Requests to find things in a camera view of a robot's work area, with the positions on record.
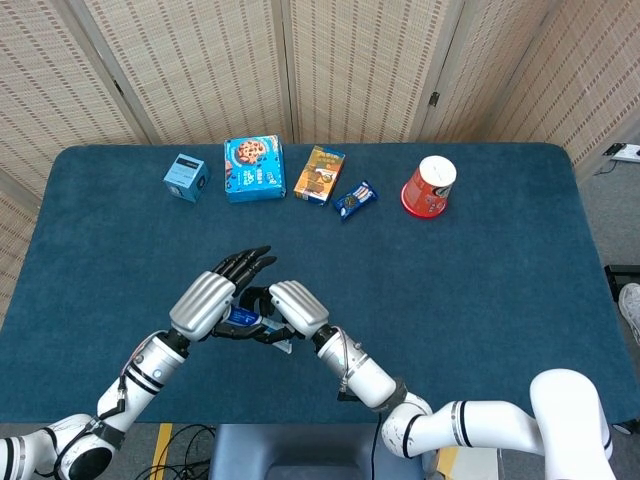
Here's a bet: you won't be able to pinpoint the white shoe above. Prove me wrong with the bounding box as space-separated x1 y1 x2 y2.
617 282 640 347

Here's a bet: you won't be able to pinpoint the yellow floor tape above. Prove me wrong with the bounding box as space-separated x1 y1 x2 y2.
150 423 174 480

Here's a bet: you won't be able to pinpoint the blue cookie box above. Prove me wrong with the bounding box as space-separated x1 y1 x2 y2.
223 134 288 205

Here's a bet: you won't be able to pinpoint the small light blue box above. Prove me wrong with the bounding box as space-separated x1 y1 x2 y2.
163 153 211 204

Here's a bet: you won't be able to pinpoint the dark blue cookie packet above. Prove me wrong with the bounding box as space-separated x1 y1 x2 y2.
332 180 379 223

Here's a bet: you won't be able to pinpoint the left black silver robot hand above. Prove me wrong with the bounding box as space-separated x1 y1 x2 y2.
168 244 279 343

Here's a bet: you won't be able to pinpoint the yellow white cardboard box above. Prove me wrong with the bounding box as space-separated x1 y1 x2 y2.
435 444 504 480

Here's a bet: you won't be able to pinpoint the orange yellow cracker box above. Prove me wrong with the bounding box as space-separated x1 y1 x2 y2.
292 145 347 207

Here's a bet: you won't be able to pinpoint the black box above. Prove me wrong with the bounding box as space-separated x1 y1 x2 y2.
603 263 640 302

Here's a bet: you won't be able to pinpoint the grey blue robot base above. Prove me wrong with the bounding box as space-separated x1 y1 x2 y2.
208 423 439 480

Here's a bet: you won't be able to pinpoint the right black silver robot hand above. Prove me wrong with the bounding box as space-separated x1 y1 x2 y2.
238 280 331 347

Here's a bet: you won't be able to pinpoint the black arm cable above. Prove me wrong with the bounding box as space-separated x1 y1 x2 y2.
369 409 384 480

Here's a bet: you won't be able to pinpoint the blue table cloth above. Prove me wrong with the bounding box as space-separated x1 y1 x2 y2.
0 143 640 426

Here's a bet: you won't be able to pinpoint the woven folding screen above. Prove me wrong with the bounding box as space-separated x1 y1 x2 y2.
0 0 640 296

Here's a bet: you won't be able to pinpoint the white blue toothpaste tube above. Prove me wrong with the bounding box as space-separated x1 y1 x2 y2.
227 306 293 355

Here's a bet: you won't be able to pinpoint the red instant noodle cup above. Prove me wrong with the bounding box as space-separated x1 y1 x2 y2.
400 155 458 220

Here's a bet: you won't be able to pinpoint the black floor cables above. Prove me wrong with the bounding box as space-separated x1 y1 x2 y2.
149 423 217 480

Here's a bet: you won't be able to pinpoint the white power strip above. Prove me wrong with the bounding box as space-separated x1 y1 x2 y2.
602 142 640 164

